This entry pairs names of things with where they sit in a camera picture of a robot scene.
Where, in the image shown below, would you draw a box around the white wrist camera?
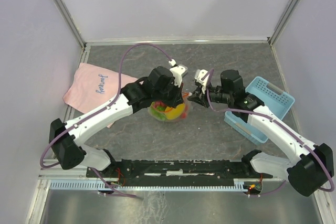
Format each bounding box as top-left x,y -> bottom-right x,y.
169,59 -> 188,88
194,68 -> 214,93

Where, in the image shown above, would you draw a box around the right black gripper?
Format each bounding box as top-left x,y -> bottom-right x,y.
187,80 -> 232,108

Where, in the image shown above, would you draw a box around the green grape bunch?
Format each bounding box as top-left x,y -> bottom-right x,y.
149,107 -> 167,121

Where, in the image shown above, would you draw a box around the light blue cable duct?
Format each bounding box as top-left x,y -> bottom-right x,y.
49,179 -> 258,192

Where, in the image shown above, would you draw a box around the yellow starfruit slice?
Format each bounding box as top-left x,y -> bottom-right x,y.
164,103 -> 185,120

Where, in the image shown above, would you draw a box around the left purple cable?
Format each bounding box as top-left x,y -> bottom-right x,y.
39,42 -> 174,169

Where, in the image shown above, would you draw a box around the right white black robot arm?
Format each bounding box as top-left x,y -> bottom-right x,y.
188,69 -> 335,197

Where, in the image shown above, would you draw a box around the clear orange zip top bag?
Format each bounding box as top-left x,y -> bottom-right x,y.
148,92 -> 192,122

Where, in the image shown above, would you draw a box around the pink folded cloth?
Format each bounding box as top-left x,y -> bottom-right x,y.
62,62 -> 140,129

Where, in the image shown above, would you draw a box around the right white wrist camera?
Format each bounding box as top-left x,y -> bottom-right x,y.
194,68 -> 214,93

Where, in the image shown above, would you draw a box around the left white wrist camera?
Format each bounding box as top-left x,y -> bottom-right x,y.
169,59 -> 188,88

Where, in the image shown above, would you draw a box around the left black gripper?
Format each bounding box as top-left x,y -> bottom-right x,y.
153,78 -> 183,108

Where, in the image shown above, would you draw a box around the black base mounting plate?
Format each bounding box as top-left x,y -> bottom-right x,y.
100,159 -> 273,186

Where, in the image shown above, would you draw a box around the red grape bunch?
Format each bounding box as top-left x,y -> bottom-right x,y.
152,101 -> 167,111

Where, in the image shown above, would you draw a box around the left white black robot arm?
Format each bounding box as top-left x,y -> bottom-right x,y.
48,65 -> 187,177

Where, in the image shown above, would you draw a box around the red strawberries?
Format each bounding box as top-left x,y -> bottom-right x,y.
180,105 -> 189,119

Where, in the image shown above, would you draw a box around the light blue plastic basket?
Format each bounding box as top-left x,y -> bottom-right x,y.
224,76 -> 296,145

